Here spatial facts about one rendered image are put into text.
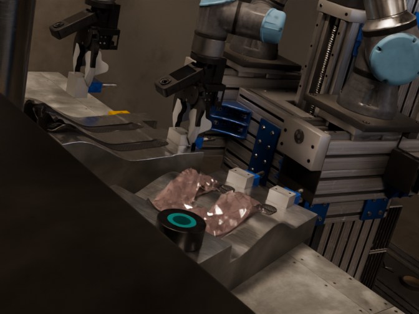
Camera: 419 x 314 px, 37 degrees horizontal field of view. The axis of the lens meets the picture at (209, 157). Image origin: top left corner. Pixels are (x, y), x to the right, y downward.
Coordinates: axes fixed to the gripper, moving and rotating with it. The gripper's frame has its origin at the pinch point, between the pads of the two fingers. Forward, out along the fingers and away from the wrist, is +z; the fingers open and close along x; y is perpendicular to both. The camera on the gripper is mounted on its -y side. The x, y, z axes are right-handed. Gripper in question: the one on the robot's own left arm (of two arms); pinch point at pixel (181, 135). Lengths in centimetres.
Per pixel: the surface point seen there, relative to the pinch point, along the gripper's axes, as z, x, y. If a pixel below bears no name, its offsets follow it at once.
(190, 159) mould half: 3.0, -6.9, -1.8
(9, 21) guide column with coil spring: -41, -73, -77
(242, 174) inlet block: 2.2, -18.0, 4.7
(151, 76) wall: 40, 171, 114
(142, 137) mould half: 1.7, 3.8, -8.5
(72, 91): -1.2, 28.1, -14.7
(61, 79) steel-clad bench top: 10, 74, 6
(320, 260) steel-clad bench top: 10.5, -43.1, 7.1
